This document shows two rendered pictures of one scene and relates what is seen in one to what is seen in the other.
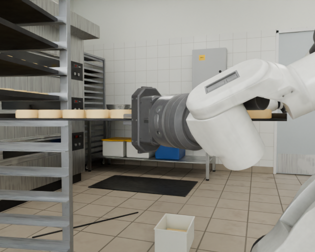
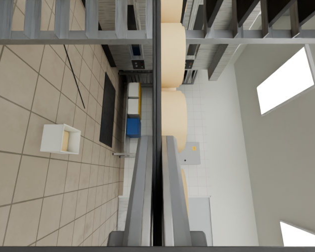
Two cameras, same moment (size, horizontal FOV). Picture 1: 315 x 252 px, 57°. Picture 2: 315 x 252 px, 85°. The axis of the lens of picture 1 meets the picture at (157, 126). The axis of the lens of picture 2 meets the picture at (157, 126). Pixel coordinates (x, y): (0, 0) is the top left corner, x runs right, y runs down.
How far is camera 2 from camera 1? 50 cm
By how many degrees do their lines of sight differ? 4
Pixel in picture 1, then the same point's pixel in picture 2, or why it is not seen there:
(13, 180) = (107, 13)
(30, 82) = not seen: hidden behind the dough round
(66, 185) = (77, 36)
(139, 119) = not seen: outside the picture
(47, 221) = (34, 12)
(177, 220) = (74, 140)
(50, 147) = (121, 18)
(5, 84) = not seen: hidden behind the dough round
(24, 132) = (143, 23)
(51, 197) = (62, 17)
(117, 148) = (133, 92)
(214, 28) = (212, 156)
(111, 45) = (201, 88)
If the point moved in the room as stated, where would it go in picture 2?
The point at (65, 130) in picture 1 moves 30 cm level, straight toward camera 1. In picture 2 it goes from (141, 35) to (123, 8)
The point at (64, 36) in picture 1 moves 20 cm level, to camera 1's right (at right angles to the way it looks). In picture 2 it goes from (248, 36) to (246, 101)
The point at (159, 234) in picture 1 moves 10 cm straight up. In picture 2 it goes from (59, 128) to (72, 128)
